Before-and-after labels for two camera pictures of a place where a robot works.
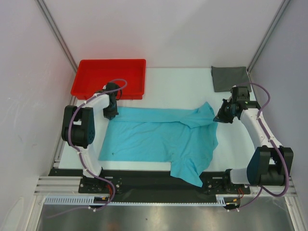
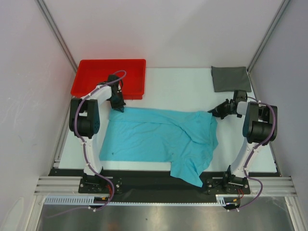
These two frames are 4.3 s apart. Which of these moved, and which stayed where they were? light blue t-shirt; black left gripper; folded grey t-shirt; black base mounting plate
Moved: black left gripper
Stayed: black base mounting plate; light blue t-shirt; folded grey t-shirt
